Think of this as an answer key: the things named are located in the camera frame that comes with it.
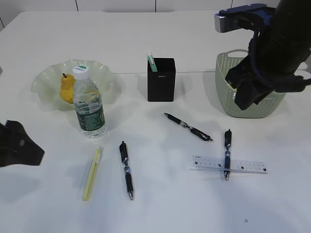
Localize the black gel pen left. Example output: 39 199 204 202
119 141 134 200

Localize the clear water bottle green label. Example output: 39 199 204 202
72 65 106 138

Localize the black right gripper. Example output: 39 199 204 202
225 56 311 110

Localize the green perforated plastic basket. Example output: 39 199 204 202
215 49 286 118

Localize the black blue gel pen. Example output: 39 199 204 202
224 129 232 181

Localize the yellow pear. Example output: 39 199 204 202
60 73 75 104

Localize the black square pen holder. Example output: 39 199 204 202
147 58 176 102

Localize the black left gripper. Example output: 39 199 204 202
0 120 45 167

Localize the yellow-green pen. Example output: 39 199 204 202
82 146 103 201

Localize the mint green utility knife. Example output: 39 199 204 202
146 51 157 72

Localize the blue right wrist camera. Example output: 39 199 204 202
214 3 276 33

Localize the green wavy glass plate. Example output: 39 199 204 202
31 59 118 111

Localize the black gel pen centre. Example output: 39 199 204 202
163 113 213 141

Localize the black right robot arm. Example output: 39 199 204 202
220 0 311 110

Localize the clear plastic ruler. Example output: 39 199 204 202
193 156 268 174

